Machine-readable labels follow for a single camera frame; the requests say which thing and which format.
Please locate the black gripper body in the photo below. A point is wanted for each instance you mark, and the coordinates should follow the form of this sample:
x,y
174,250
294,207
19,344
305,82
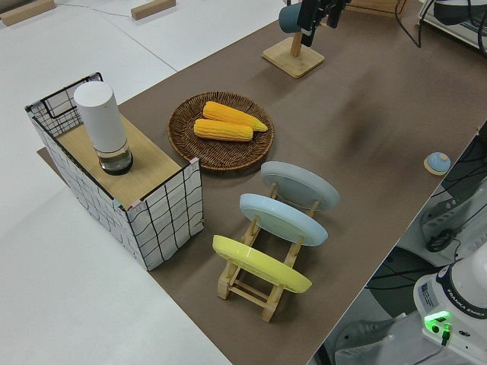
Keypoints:
x,y
335,4

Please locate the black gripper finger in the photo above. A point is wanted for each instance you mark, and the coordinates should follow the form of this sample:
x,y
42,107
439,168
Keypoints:
x,y
335,15
309,23

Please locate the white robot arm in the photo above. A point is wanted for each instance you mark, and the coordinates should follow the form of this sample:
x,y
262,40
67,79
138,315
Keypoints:
x,y
468,289

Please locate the dark blue mug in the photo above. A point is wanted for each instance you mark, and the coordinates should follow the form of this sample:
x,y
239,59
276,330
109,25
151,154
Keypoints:
x,y
289,19

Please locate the wooden mug rack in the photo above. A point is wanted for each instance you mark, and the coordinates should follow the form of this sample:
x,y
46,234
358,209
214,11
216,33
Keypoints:
x,y
293,59

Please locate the brown table mat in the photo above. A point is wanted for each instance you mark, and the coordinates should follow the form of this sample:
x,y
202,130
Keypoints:
x,y
380,95

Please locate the yellow corn cob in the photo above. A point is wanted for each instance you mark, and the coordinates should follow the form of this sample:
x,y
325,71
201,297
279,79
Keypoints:
x,y
228,113
222,130

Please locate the wooden block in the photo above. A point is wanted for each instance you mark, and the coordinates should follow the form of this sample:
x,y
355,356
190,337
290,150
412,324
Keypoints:
x,y
152,8
23,11

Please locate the grey plate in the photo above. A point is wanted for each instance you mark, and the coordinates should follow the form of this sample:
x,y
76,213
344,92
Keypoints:
x,y
304,184

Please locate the brown wicker basket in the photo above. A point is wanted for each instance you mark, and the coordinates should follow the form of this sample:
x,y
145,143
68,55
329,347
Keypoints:
x,y
190,144

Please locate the blue service bell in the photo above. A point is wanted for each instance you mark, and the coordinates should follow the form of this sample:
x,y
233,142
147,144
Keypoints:
x,y
437,163

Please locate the light blue plate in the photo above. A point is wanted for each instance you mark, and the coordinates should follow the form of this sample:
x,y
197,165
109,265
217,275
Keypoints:
x,y
281,218

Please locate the white cylindrical grinder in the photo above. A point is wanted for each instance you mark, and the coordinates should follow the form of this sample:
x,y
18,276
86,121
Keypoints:
x,y
102,121

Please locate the yellow plate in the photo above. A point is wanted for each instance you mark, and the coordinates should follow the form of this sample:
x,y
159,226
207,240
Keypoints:
x,y
258,264

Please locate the wooden plate rack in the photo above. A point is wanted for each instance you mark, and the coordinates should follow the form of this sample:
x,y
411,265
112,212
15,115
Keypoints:
x,y
266,304

